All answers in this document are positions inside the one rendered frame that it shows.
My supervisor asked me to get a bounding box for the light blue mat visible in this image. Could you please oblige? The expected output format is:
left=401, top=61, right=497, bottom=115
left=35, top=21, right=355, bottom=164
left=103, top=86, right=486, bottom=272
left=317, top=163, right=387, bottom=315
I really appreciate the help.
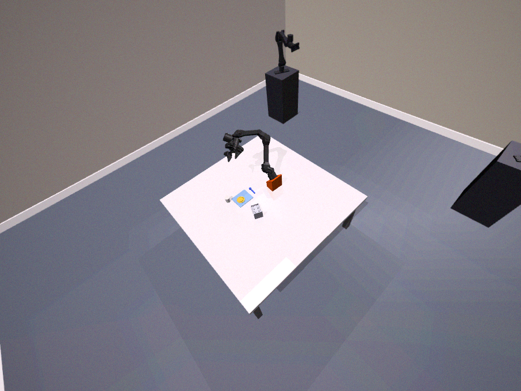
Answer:
left=231, top=190, right=253, bottom=208

